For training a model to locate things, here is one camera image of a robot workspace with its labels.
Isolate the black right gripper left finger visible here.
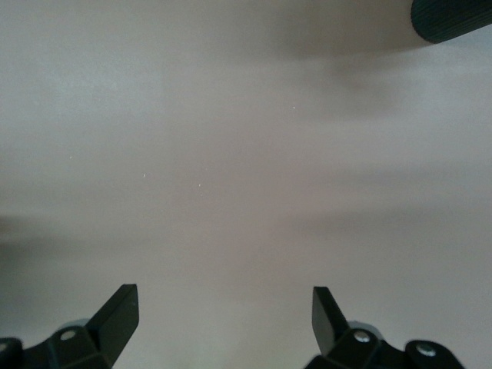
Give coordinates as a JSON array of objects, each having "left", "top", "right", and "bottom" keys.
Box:
[{"left": 0, "top": 283, "right": 139, "bottom": 369}]

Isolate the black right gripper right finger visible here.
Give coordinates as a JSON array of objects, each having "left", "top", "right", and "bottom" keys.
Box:
[{"left": 305, "top": 286, "right": 466, "bottom": 369}]

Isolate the black ribbed cylinder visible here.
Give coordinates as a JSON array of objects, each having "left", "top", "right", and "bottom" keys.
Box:
[{"left": 410, "top": 0, "right": 492, "bottom": 44}]

